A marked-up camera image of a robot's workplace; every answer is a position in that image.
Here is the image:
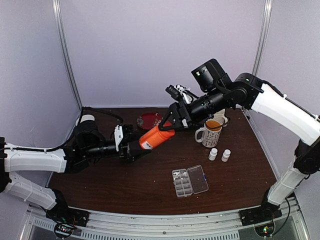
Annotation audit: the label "orange pill bottle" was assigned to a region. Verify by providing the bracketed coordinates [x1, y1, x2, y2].
[139, 125, 175, 150]

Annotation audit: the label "small white bottle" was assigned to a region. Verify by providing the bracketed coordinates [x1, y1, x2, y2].
[208, 148, 218, 161]
[221, 149, 231, 162]

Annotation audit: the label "clear plastic pill organizer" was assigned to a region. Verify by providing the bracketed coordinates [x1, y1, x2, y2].
[171, 165, 209, 198]

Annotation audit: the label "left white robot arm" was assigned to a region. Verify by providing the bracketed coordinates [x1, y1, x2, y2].
[0, 114, 151, 222]

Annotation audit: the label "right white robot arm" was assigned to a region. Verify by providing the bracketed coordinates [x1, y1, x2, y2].
[159, 59, 320, 221]

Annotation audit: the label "white pills in organizer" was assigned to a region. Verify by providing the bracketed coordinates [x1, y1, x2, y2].
[172, 169, 188, 179]

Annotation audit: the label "red floral plate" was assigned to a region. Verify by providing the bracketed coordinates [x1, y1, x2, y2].
[136, 112, 163, 131]

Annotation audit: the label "floral mug yellow inside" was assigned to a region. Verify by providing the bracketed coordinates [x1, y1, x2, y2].
[194, 119, 223, 148]

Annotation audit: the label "cream ribbed mug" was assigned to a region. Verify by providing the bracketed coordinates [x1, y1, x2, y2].
[214, 109, 229, 126]

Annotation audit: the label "white ceramic rice bowl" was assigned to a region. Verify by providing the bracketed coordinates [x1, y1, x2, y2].
[75, 114, 95, 126]

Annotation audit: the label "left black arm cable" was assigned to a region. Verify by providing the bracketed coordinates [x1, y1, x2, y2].
[0, 106, 125, 152]

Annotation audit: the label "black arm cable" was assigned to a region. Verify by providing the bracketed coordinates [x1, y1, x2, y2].
[262, 81, 320, 121]
[0, 106, 125, 152]

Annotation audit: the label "front aluminium rail base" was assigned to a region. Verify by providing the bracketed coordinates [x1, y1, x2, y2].
[18, 197, 311, 240]

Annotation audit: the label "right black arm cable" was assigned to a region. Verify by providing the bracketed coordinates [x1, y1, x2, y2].
[262, 81, 320, 121]

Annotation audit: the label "right aluminium frame post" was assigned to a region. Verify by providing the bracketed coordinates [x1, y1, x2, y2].
[251, 0, 273, 77]

